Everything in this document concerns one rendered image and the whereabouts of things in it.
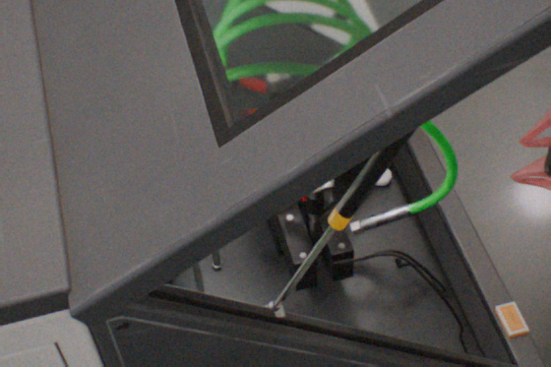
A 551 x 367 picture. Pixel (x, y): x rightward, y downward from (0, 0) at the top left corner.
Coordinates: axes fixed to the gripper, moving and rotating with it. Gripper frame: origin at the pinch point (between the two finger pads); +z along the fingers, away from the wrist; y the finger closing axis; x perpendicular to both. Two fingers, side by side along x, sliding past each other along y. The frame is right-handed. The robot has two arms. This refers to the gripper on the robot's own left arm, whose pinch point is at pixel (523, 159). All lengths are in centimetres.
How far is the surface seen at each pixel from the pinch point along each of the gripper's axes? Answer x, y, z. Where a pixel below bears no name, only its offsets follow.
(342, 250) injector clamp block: 7.1, 4.8, 40.1
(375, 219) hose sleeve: 0.0, 5.0, 24.7
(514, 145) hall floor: 108, -89, 112
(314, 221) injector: 0.8, 2.8, 40.9
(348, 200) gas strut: -26.4, 20.5, -6.0
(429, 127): -9.5, -0.6, 6.9
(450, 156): -3.7, 0.0, 8.5
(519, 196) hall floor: 108, -70, 106
